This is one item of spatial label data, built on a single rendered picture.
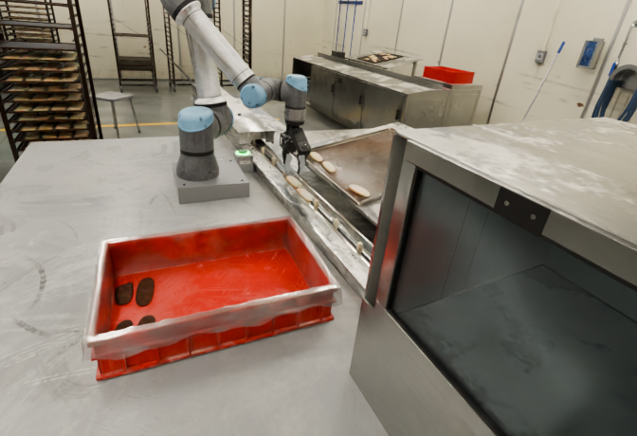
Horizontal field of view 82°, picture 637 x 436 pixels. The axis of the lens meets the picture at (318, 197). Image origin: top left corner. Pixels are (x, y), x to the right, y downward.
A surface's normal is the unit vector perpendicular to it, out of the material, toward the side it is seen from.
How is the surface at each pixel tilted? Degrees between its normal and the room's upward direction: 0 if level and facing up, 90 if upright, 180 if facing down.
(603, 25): 90
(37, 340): 0
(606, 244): 90
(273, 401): 0
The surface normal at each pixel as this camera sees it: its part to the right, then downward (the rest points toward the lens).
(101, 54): 0.44, 0.43
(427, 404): -0.89, 0.13
